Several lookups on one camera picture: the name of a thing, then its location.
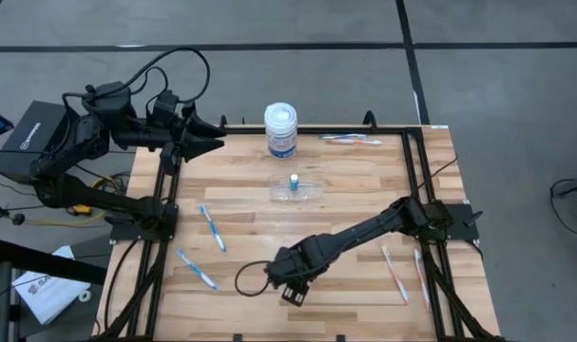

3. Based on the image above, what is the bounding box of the clear acrylic organizer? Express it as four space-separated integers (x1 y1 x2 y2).
267 172 326 203

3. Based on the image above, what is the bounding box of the white paper bag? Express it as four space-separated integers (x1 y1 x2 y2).
10 244 92 327

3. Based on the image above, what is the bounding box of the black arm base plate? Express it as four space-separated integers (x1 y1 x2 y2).
109 203 180 243
408 202 480 242

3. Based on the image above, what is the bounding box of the black metal stand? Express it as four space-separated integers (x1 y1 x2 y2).
0 137 108 342

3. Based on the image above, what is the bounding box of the black table frame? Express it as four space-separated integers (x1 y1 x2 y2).
95 109 506 342

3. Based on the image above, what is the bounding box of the white wipes canister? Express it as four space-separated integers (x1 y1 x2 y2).
263 102 299 161

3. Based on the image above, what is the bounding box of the orange toothbrush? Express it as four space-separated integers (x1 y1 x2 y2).
380 243 411 306
413 246 433 313
326 138 384 147

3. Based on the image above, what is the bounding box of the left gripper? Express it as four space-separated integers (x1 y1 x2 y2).
110 101 228 178

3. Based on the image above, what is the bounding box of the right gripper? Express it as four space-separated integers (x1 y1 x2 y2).
264 235 337 309

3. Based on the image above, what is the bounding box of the black cardboard box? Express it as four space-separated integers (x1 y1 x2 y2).
0 99 83 186

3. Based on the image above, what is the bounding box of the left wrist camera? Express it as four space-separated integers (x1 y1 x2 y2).
147 88 181 127

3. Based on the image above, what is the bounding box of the yellow cable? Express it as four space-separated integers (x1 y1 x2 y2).
24 174 127 228

